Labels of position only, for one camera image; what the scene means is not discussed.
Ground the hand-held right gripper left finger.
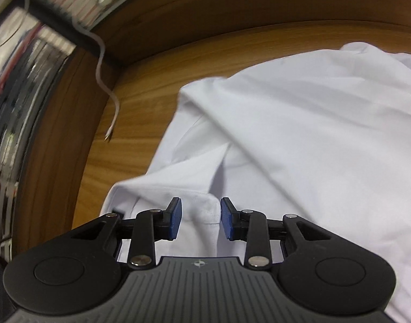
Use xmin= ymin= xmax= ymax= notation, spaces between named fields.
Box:
xmin=71 ymin=197 xmax=183 ymax=270

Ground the white cable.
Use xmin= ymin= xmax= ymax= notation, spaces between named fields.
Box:
xmin=22 ymin=0 xmax=121 ymax=142

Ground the frosted striped glass partition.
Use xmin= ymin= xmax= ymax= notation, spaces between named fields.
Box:
xmin=0 ymin=0 xmax=174 ymax=243

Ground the white collared shirt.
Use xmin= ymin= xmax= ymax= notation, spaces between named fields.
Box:
xmin=99 ymin=42 xmax=411 ymax=323

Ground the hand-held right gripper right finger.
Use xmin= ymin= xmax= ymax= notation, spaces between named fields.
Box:
xmin=220 ymin=197 xmax=332 ymax=270

